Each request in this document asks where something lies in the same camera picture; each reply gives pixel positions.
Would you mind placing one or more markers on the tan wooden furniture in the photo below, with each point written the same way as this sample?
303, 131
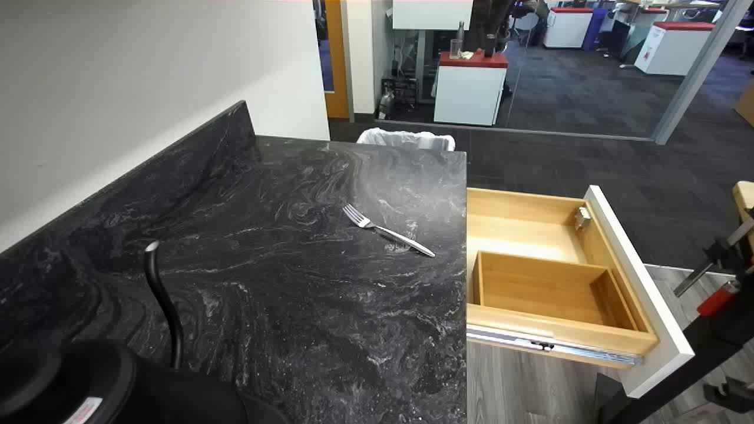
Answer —
748, 108

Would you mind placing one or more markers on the wooden drawer with white front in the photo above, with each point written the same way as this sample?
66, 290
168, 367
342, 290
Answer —
520, 228

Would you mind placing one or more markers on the metal drawer slide rail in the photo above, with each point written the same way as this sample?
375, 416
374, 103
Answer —
549, 345

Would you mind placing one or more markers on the wooden organizer tray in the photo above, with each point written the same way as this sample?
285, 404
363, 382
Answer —
543, 287

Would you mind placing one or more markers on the red and black clamp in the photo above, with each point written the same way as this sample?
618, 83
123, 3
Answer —
720, 303

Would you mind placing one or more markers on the orange wooden door frame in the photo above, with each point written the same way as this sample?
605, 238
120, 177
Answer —
338, 63

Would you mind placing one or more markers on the black camera stand base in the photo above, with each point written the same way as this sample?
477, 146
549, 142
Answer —
119, 386

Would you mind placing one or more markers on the light wooden block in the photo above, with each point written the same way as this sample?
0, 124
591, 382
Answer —
745, 204

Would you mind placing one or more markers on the black stand bar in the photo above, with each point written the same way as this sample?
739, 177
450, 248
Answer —
707, 345

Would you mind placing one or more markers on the white cabinet with red top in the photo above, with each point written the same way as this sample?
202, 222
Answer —
673, 51
470, 96
566, 29

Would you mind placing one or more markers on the silver metal fork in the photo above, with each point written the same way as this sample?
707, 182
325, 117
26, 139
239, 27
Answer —
390, 232

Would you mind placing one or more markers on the white hanging panel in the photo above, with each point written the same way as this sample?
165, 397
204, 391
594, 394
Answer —
433, 15

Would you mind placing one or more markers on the clear bottle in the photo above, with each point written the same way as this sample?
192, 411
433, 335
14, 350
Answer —
461, 39

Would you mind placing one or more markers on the grey metal pole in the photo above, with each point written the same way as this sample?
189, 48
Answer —
697, 71

